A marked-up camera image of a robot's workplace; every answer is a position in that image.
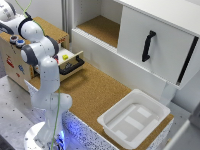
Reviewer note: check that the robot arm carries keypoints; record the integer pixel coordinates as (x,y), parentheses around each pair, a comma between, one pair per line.
(48,83)

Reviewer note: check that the white cabinet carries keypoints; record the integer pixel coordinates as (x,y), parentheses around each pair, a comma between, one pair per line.
(100,56)

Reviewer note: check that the wooden drawer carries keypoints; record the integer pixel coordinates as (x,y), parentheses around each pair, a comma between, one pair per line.
(71,55)

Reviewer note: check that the yellow block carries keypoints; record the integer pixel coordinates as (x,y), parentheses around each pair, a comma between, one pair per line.
(65,57)

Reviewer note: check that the white plastic box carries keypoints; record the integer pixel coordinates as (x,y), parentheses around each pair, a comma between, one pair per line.
(133,121)

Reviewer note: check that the white sliding door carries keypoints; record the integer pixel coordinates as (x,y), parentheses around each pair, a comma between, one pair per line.
(166,43)

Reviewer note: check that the blue button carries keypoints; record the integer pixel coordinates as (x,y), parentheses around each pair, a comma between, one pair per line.
(20,42)

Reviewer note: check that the wooden drawer box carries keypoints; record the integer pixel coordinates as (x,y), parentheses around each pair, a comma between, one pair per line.
(13,66)

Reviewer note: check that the red button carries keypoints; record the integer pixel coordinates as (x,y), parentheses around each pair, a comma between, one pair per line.
(13,39)

